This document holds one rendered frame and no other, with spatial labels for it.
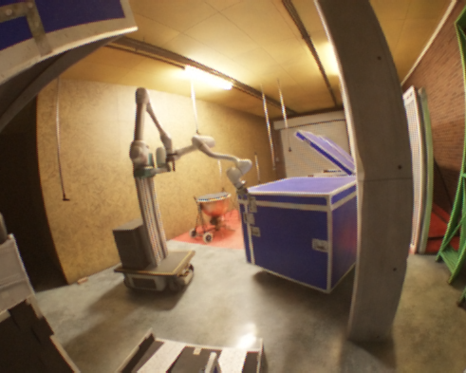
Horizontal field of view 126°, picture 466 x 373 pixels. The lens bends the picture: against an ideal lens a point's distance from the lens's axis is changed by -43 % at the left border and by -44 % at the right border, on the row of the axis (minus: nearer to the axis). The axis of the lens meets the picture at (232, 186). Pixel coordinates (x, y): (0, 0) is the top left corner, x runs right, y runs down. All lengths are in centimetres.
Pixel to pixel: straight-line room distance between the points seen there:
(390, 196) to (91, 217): 369
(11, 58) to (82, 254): 356
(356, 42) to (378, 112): 43
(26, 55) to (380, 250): 145
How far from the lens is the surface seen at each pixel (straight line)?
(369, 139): 123
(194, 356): 183
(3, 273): 319
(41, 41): 23
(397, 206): 129
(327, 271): 193
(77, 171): 363
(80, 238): 364
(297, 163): 962
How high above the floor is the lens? 140
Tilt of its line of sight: 6 degrees down
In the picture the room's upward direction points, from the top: 8 degrees counter-clockwise
